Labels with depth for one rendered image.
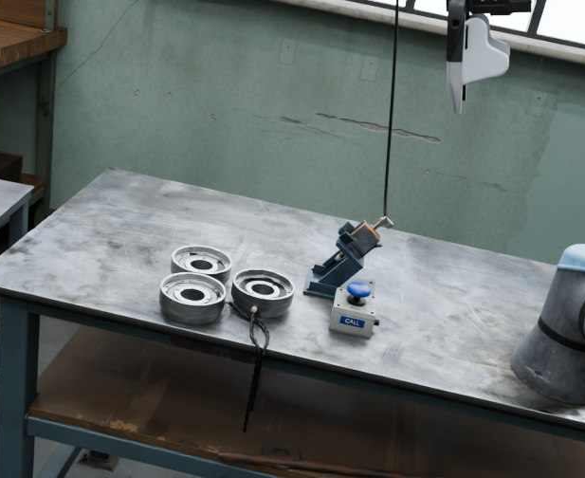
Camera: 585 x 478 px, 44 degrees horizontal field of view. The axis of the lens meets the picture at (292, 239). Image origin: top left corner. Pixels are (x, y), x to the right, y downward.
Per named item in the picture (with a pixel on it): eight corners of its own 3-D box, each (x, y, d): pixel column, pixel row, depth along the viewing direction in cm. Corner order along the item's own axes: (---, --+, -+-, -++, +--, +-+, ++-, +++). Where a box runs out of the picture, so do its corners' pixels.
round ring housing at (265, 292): (238, 283, 130) (242, 263, 128) (296, 298, 129) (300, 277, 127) (222, 310, 120) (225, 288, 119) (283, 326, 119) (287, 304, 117)
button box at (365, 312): (328, 330, 121) (334, 304, 119) (332, 309, 127) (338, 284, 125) (376, 340, 120) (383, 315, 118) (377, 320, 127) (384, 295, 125)
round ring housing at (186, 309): (160, 326, 113) (163, 303, 111) (155, 292, 122) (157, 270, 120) (227, 328, 116) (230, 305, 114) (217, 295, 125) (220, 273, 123)
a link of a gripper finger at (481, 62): (505, 113, 71) (512, 14, 70) (443, 111, 73) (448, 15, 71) (505, 114, 74) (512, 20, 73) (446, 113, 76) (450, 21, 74)
